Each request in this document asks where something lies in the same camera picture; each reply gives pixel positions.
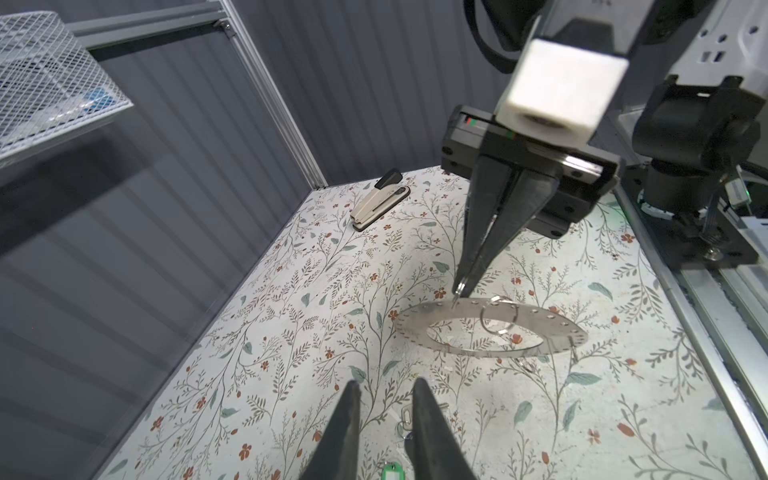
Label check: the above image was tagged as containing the white wire mesh basket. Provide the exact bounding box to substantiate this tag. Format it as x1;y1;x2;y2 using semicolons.
1;11;133;168

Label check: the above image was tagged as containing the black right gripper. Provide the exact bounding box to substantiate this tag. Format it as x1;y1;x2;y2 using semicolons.
441;105;620;297

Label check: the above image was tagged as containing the green key tag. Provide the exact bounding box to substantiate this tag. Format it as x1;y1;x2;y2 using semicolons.
380;462;406;480

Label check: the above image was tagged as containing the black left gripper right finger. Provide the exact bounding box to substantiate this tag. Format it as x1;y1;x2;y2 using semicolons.
406;377;475;479

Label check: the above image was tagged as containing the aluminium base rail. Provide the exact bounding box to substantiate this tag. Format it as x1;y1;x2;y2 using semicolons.
614;186;767;479

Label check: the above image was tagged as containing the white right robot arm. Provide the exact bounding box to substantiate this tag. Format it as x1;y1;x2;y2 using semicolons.
442;1;767;298

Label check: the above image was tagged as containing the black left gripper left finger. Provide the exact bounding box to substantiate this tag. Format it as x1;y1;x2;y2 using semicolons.
300;380;361;480

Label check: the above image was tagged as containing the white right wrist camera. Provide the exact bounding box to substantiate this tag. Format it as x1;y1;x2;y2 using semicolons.
494;38;630;148

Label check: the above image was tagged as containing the silver split keyring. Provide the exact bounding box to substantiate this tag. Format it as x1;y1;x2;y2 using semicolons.
479;295;519;336

